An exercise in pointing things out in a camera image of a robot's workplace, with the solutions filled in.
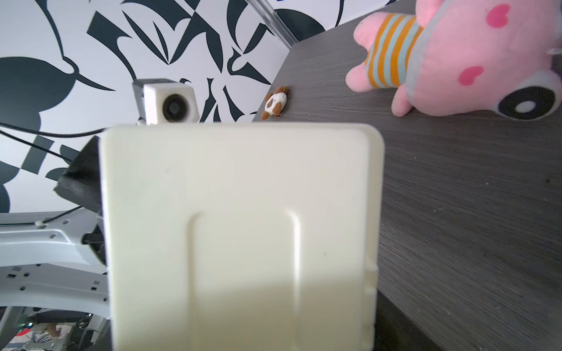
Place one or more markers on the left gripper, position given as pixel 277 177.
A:
pixel 80 183

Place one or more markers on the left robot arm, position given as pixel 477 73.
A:
pixel 53 266

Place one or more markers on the brown white plush toy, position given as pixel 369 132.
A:
pixel 275 103

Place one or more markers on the pink plush pig toy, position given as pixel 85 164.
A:
pixel 453 57

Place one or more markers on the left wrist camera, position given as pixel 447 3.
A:
pixel 163 101

